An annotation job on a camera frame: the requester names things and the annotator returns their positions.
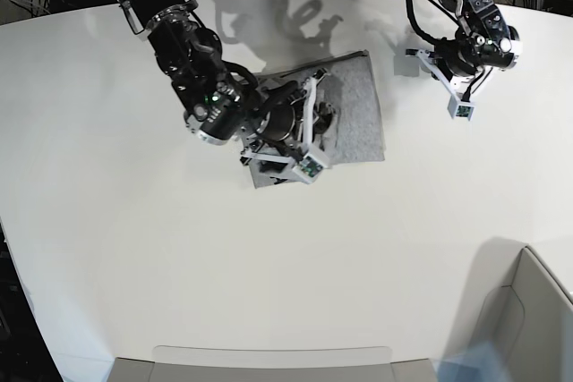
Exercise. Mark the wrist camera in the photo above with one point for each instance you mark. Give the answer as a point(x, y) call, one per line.
point(307, 170)
point(460, 109)

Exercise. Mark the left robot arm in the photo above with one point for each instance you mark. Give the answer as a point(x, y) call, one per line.
point(483, 43)

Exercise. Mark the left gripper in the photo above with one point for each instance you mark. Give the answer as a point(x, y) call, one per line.
point(446, 65)

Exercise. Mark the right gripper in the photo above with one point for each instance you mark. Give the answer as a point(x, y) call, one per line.
point(274, 133)

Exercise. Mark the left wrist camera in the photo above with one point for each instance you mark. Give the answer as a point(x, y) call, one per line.
point(460, 109)

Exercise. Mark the beige tray bottom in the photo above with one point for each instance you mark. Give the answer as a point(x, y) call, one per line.
point(177, 363)

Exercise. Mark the blue translucent object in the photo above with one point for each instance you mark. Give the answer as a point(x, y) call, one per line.
point(474, 362)

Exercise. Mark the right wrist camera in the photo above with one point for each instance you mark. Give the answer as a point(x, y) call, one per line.
point(307, 170)

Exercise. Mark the grey T-shirt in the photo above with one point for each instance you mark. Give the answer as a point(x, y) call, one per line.
point(356, 135)

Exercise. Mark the beige box right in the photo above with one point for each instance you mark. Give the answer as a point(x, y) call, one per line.
point(524, 332)

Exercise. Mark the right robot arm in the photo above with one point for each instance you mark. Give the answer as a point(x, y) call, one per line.
point(218, 96)

